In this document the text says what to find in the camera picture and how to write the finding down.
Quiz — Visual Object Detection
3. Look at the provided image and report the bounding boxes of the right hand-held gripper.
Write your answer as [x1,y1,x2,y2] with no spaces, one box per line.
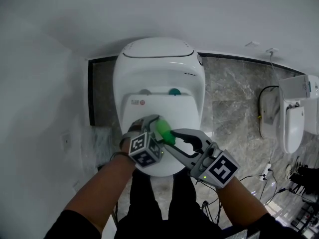
[165,128,241,190]

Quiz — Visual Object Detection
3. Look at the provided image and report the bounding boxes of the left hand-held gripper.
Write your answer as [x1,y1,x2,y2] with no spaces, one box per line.
[128,114,164,169]

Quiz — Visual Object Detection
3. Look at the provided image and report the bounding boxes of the green bottle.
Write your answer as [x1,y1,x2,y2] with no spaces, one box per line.
[155,119,177,146]

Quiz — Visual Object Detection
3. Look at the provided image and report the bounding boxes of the person's left forearm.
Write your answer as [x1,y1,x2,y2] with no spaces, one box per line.
[64,137,137,228]

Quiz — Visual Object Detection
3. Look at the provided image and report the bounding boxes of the person's right forearm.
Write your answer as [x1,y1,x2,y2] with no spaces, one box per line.
[215,177,271,228]

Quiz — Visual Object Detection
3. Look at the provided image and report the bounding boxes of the person's left hand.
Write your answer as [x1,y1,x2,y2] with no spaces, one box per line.
[125,124,145,138]

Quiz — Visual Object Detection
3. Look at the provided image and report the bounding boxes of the white tankless toilet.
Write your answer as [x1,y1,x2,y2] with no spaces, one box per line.
[113,36,206,178]

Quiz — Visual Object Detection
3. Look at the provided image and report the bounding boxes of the person's black trousers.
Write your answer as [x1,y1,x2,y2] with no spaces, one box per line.
[116,169,223,239]

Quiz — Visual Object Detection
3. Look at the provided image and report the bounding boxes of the white power strip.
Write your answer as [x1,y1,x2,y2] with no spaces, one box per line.
[260,163,273,182]

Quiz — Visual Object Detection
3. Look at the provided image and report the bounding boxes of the white toilet with tank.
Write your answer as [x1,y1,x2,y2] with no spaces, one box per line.
[258,74,319,154]

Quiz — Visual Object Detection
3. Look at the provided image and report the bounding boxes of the person's black shirt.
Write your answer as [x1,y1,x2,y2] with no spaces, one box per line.
[50,209,288,239]

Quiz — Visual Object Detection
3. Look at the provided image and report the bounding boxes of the black floor cable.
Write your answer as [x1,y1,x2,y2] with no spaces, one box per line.
[238,174,265,182]

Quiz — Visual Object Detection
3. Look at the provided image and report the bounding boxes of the black power cable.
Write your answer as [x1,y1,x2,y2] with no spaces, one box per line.
[257,84,280,120]

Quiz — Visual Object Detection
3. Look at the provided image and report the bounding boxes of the white power cable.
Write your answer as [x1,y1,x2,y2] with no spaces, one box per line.
[270,52,283,91]

